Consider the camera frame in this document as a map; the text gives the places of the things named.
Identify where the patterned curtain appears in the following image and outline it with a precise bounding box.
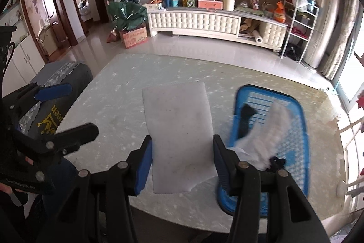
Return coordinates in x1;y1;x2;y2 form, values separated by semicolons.
318;0;362;81

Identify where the thin white cloth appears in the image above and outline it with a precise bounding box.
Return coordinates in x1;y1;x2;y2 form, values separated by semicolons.
142;82;218;194

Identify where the white cupboard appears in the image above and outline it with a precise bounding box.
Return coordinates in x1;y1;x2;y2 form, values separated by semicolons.
0;0;46;91

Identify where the orange bag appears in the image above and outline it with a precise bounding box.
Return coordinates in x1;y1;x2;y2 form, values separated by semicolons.
272;1;288;23

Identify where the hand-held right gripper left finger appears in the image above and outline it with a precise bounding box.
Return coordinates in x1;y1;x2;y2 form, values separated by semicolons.
37;134;154;243

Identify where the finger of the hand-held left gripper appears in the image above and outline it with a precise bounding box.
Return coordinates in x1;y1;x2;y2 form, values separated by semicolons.
8;83;72;110
17;123;99;159

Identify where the black bag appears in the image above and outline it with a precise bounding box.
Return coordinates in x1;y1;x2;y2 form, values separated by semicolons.
284;43;302;62

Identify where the clothes drying rack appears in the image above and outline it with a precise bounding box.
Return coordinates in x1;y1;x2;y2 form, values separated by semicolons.
338;88;364;198

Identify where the green bag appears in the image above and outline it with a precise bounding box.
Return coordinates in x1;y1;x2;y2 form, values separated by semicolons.
107;0;148;32

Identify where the brown wooden door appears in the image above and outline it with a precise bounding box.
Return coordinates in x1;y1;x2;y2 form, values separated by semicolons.
19;0;110;64

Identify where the pink box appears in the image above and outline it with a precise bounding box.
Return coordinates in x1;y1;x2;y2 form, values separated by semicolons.
197;0;224;10

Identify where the white round device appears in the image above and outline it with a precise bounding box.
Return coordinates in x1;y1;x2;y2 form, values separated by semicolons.
337;181;349;198

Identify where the white metal rack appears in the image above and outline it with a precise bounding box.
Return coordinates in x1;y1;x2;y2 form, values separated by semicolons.
280;0;321;63

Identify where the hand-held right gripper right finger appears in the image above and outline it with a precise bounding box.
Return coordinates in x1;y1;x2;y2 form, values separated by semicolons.
212;134;328;243

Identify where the silver standing air conditioner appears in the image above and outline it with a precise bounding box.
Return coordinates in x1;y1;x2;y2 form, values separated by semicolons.
301;0;343;70

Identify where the black cloth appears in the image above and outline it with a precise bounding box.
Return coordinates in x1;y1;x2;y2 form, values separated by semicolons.
239;104;258;139

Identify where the white tufted media cabinet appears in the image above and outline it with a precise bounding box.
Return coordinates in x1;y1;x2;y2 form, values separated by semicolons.
146;5;288;52

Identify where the grey cushioned chair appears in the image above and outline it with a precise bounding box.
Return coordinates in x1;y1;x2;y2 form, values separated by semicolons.
6;61;94;136

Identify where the cardboard box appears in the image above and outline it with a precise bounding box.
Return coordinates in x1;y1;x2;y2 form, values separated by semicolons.
119;26;149;49

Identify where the white waffle towel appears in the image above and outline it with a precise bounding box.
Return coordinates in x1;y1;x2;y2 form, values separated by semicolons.
227;103;291;171

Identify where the blue plastic basket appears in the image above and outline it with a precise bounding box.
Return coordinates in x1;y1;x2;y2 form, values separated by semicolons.
215;85;311;217

